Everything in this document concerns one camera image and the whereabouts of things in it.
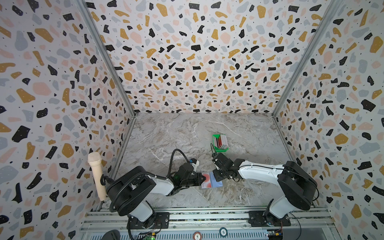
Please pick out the blue credit card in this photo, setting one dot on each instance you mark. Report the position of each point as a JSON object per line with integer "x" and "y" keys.
{"x": 214, "y": 183}

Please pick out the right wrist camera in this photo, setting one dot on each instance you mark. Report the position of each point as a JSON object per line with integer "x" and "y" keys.
{"x": 219, "y": 160}

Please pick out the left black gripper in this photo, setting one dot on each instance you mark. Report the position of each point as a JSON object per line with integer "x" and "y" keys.
{"x": 198, "y": 176}

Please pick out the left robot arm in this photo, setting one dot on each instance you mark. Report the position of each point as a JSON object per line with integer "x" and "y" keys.
{"x": 128, "y": 193}

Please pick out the white red-dot credit card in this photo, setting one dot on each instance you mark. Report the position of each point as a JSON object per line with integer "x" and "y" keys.
{"x": 207, "y": 184}

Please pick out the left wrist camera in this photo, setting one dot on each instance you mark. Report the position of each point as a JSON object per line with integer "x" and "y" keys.
{"x": 195, "y": 163}

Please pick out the beige microphone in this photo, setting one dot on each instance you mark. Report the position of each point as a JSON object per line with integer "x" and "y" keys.
{"x": 95, "y": 161}

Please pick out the red round marker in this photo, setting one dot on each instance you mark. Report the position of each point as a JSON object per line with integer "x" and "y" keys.
{"x": 197, "y": 236}

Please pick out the cards stack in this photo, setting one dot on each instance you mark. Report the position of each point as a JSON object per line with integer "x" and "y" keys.
{"x": 222, "y": 142}

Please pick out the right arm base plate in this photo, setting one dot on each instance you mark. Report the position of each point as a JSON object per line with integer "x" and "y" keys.
{"x": 261, "y": 219}

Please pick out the green card tray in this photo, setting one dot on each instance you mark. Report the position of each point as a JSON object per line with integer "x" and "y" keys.
{"x": 215, "y": 143}

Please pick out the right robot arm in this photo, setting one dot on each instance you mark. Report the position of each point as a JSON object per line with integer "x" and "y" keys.
{"x": 298, "y": 187}

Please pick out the aluminium mounting rail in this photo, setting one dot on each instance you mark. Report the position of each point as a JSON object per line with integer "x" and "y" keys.
{"x": 315, "y": 224}

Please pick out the grey card holder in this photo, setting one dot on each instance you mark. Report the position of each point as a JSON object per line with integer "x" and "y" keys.
{"x": 211, "y": 173}

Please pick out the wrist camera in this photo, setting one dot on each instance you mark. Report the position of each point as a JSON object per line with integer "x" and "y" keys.
{"x": 195, "y": 163}
{"x": 219, "y": 160}

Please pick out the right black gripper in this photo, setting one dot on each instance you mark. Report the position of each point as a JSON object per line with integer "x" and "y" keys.
{"x": 218, "y": 173}

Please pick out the green round marker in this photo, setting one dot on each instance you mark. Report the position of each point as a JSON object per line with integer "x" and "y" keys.
{"x": 223, "y": 232}

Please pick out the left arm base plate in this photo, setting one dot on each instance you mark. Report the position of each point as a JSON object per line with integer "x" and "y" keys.
{"x": 155, "y": 221}

